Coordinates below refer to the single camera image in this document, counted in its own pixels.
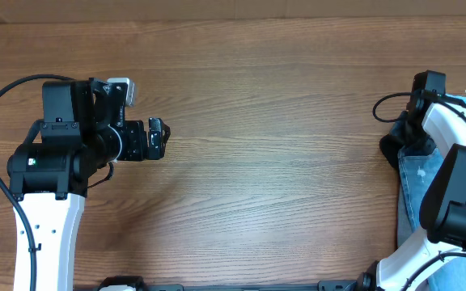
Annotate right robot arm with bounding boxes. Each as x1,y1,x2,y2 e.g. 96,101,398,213
347,70,466,290

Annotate light blue denim jeans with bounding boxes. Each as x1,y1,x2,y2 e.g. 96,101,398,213
391,101,466,291

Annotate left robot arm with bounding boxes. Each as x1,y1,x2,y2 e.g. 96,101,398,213
7,78,170,290

